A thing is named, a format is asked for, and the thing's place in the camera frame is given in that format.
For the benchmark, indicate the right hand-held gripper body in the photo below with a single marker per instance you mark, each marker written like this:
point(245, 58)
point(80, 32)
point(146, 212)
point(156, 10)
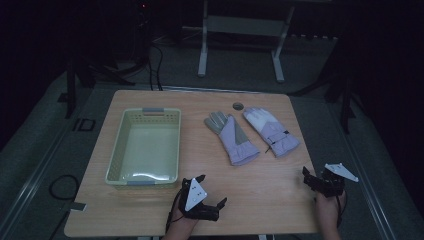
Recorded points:
point(333, 183)

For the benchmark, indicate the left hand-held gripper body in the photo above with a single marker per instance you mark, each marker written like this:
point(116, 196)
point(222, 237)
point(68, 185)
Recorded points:
point(195, 196)

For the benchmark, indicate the purple glove with grey palm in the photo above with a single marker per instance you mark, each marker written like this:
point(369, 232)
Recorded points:
point(233, 140)

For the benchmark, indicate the purple glove with white fingers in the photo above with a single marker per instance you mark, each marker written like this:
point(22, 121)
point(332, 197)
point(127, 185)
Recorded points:
point(275, 133)

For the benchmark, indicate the pale green plastic basket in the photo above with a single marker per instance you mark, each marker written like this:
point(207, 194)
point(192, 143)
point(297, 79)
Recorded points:
point(146, 150)

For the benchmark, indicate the person's right hand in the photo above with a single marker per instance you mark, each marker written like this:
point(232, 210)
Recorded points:
point(328, 208)

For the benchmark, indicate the person's left hand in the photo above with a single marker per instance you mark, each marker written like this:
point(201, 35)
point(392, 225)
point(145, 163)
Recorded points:
point(181, 228)

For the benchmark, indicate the black tripod stand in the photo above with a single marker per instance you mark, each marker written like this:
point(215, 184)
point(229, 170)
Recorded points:
point(336, 86)
point(93, 71)

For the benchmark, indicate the grey tape piece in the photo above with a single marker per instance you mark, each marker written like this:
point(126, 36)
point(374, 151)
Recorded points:
point(78, 207)

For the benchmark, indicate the dark device with red light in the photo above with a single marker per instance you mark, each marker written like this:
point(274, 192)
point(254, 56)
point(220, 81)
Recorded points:
point(143, 8)

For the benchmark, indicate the white metal desk frame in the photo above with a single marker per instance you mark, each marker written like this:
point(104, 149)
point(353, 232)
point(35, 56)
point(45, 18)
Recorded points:
point(245, 26)

